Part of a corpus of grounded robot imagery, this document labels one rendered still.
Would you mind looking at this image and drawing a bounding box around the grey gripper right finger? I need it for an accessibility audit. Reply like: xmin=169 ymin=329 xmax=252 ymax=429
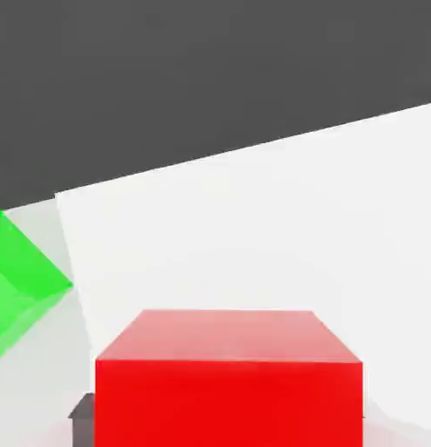
xmin=361 ymin=397 xmax=426 ymax=447

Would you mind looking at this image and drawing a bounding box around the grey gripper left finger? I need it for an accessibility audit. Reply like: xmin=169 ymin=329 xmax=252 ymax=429
xmin=44 ymin=392 xmax=97 ymax=447

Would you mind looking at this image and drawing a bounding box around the small red cube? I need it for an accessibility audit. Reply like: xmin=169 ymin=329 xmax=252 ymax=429
xmin=94 ymin=308 xmax=365 ymax=447

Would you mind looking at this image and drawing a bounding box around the small green cube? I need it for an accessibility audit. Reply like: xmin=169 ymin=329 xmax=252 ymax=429
xmin=0 ymin=208 xmax=75 ymax=361

